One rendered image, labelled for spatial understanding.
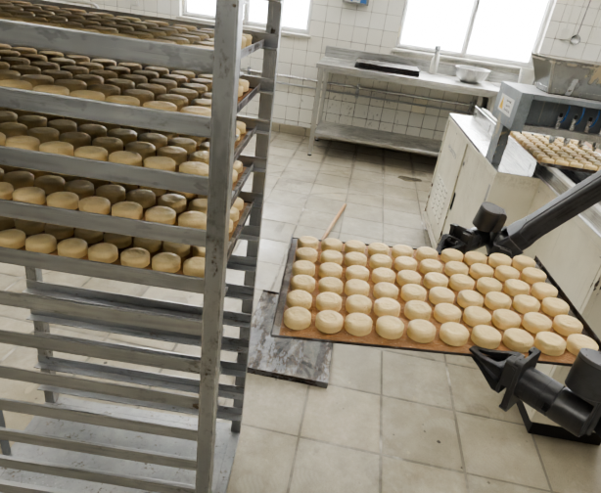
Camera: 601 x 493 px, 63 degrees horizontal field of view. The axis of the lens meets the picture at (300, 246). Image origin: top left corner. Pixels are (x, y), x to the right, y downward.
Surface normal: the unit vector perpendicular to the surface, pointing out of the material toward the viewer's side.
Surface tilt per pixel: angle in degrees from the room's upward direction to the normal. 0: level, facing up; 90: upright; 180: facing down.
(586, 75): 115
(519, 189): 90
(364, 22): 90
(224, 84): 90
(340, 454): 0
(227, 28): 90
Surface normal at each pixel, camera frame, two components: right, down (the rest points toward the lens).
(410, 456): 0.13, -0.88
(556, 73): -0.15, 0.77
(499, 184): -0.11, 0.44
